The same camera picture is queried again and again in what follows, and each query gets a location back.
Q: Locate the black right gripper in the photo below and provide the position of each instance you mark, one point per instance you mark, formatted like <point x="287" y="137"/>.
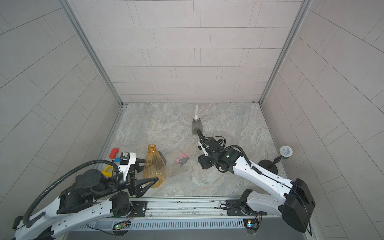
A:
<point x="202" y="161"/>

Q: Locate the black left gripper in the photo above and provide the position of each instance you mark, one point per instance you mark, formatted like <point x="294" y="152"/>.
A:
<point x="133" y="185"/>

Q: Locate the orange translucent spray bottle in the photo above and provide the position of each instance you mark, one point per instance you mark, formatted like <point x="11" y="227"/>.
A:
<point x="155" y="166"/>

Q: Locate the clear grey spray bottle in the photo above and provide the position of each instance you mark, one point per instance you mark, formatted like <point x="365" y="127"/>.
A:
<point x="197" y="126"/>

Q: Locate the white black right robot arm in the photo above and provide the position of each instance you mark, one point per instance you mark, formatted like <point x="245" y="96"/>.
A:
<point x="264" y="186"/>

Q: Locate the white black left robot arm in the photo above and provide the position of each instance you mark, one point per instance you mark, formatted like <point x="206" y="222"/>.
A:
<point x="93" y="196"/>

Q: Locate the pink spray nozzle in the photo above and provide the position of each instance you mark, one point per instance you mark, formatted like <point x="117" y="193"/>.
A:
<point x="182" y="161"/>

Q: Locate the dark grey spray bottle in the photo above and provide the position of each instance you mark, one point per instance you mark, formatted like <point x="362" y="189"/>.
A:
<point x="163" y="158"/>

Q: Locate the yellow triangular spray nozzle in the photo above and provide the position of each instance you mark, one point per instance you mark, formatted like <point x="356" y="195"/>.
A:
<point x="108" y="171"/>

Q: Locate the red spray nozzle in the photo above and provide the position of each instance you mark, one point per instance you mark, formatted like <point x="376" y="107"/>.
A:
<point x="113" y="154"/>

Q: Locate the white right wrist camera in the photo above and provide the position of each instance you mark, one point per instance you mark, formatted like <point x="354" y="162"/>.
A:
<point x="202" y="148"/>

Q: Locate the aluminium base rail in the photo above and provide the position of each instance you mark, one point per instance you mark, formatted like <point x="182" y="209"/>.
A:
<point x="181" y="214"/>

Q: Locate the aluminium corner frame post left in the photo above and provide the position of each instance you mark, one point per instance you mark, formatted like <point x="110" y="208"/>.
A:
<point x="65" y="6"/>

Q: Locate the aluminium corner frame post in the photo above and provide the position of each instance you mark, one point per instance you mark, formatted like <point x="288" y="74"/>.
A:
<point x="65" y="6"/>
<point x="304" y="7"/>

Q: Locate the aluminium corner frame post right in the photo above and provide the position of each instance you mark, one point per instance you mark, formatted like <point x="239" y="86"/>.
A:
<point x="304" y="7"/>

